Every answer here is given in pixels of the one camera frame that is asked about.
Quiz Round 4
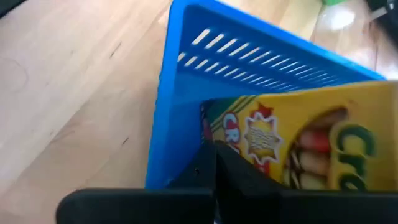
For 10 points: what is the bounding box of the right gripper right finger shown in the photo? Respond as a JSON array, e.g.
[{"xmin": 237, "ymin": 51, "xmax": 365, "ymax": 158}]
[{"xmin": 216, "ymin": 141, "xmax": 398, "ymax": 224}]

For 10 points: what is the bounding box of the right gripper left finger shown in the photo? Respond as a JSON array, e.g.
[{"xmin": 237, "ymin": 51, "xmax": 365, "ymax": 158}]
[{"xmin": 55, "ymin": 141, "xmax": 216, "ymax": 224}]

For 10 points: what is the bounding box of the yellow crayon box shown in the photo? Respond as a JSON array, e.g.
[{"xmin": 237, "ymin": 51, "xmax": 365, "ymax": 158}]
[{"xmin": 200, "ymin": 80, "xmax": 398, "ymax": 191}]

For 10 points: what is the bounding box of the blue plastic slotted basket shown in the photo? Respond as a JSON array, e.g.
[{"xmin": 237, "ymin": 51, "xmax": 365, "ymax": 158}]
[{"xmin": 145, "ymin": 0, "xmax": 386, "ymax": 190}]

